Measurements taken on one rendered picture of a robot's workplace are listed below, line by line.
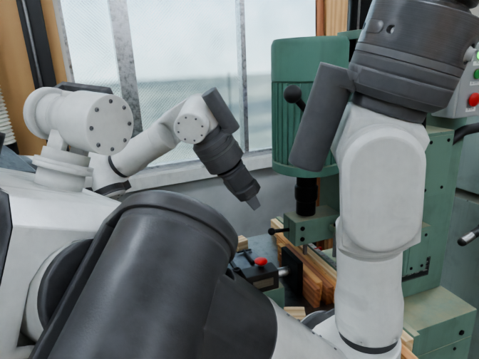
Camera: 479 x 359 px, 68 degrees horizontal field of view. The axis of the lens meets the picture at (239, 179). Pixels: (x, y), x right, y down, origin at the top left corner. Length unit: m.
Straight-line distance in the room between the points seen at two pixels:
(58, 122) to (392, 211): 0.34
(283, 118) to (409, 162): 0.55
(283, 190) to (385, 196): 2.28
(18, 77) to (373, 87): 1.88
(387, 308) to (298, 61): 0.54
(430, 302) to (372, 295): 0.79
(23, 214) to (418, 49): 0.32
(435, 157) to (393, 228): 0.58
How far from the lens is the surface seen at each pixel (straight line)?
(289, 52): 0.81
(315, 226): 0.95
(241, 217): 2.49
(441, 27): 0.31
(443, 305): 1.18
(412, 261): 0.95
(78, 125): 0.40
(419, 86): 0.31
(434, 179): 0.92
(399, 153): 0.30
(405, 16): 0.31
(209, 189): 2.32
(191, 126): 0.69
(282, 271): 0.93
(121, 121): 0.42
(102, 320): 0.23
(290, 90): 0.69
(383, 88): 0.31
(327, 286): 0.91
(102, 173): 0.81
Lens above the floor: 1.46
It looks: 18 degrees down
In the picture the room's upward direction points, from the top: 2 degrees counter-clockwise
